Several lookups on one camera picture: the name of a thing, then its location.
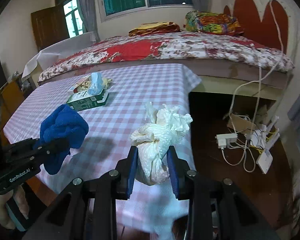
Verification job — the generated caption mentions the red heart-shaped headboard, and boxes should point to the red heart-shaped headboard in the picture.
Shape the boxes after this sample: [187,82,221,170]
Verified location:
[223,0,288,52]

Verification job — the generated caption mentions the grey left window curtain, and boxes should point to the grey left window curtain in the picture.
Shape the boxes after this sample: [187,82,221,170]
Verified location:
[78,0,100,42]

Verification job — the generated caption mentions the white charging cable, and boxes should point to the white charging cable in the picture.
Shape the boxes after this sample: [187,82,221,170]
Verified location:
[219,0,286,173]

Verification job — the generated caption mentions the floral red white bedspread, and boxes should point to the floral red white bedspread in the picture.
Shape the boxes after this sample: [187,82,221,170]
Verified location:
[38,31,294,82]

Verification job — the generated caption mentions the green white carton box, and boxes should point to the green white carton box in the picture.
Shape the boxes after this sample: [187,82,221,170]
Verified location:
[66,89,109,112]

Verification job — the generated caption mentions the white power strip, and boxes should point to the white power strip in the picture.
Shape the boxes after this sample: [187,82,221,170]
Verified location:
[216,133,237,149]

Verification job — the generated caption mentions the light blue face mask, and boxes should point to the light blue face mask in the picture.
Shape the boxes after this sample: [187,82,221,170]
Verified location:
[88,72,104,95]

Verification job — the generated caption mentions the yellow red folded blanket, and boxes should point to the yellow red folded blanket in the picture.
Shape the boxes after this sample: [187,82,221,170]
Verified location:
[128,22,180,37]

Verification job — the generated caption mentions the white tissue wad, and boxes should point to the white tissue wad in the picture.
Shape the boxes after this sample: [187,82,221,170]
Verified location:
[130,102,193,186]

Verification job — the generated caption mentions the blue cloth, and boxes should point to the blue cloth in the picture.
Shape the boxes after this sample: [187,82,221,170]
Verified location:
[33,104,89,175]

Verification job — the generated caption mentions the pink checkered tablecloth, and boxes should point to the pink checkered tablecloth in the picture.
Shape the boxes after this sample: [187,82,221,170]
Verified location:
[4,64,201,239]

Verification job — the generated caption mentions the cardboard box under bed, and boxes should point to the cardboard box under bed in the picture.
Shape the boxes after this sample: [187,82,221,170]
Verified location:
[227,114,257,135]

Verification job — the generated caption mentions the white sheet covered furniture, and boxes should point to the white sheet covered furniture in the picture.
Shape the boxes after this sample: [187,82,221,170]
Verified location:
[22,31,99,80]

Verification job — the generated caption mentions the colourful folded blanket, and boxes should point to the colourful folded blanket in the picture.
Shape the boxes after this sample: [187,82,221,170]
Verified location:
[184,10,244,36]

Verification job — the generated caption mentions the brown wooden door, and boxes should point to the brown wooden door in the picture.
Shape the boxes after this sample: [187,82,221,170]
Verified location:
[31,4,69,51]

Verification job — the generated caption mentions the beige bed frame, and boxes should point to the beige bed frame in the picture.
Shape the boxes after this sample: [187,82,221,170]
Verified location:
[183,59,292,101]

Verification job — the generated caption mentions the left hand holding gripper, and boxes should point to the left hand holding gripper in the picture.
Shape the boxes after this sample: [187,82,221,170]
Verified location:
[0,186,29,230]

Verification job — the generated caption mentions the white wifi router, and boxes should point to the white wifi router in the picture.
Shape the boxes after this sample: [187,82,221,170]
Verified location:
[256,114,281,175]

